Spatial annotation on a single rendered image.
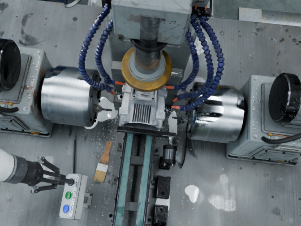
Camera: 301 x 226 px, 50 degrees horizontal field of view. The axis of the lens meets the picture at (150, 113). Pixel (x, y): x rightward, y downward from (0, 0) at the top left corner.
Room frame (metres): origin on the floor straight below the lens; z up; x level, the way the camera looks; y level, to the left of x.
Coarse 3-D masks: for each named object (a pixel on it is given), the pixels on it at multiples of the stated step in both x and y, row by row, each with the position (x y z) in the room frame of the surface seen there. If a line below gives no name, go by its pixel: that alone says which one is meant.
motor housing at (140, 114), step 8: (128, 96) 0.49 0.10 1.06; (128, 104) 0.46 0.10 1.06; (136, 104) 0.45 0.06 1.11; (144, 104) 0.46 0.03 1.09; (160, 104) 0.48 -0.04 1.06; (128, 112) 0.42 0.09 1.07; (136, 112) 0.42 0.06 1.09; (144, 112) 0.42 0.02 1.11; (152, 112) 0.43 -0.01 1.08; (120, 120) 0.39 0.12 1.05; (136, 120) 0.38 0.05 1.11; (144, 120) 0.39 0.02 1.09; (152, 120) 0.40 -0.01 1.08; (160, 120) 0.41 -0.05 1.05; (144, 128) 0.40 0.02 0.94; (152, 128) 0.40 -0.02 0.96; (160, 128) 0.38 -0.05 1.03
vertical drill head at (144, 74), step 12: (144, 24) 0.47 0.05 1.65; (156, 24) 0.48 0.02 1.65; (144, 36) 0.47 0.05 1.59; (156, 36) 0.48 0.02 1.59; (132, 48) 0.57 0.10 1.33; (132, 60) 0.52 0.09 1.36; (144, 60) 0.47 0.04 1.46; (156, 60) 0.48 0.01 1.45; (168, 60) 0.55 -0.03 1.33; (132, 72) 0.47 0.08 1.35; (144, 72) 0.47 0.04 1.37; (156, 72) 0.49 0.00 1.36; (168, 72) 0.50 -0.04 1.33; (132, 84) 0.44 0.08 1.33; (144, 84) 0.44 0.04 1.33; (156, 84) 0.45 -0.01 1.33
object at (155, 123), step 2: (126, 116) 0.40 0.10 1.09; (124, 118) 0.39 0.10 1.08; (126, 118) 0.39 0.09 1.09; (128, 118) 0.39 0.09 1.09; (122, 120) 0.38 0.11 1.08; (124, 120) 0.38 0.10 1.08; (126, 120) 0.38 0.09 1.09; (128, 120) 0.38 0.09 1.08; (154, 120) 0.40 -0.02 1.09; (156, 120) 0.40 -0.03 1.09; (124, 122) 0.37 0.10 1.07; (126, 122) 0.37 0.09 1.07; (128, 122) 0.37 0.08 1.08; (152, 122) 0.39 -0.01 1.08; (154, 122) 0.39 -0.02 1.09; (156, 122) 0.39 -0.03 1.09; (158, 122) 0.39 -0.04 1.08; (152, 124) 0.38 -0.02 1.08; (154, 124) 0.38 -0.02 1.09; (156, 124) 0.38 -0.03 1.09; (158, 124) 0.39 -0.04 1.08
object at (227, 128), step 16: (176, 96) 0.53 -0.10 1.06; (224, 96) 0.52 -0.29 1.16; (240, 96) 0.54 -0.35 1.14; (192, 112) 0.45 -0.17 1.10; (208, 112) 0.44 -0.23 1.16; (224, 112) 0.45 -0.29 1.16; (240, 112) 0.47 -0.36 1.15; (192, 128) 0.38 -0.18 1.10; (208, 128) 0.39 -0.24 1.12; (224, 128) 0.40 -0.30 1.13; (240, 128) 0.41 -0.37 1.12
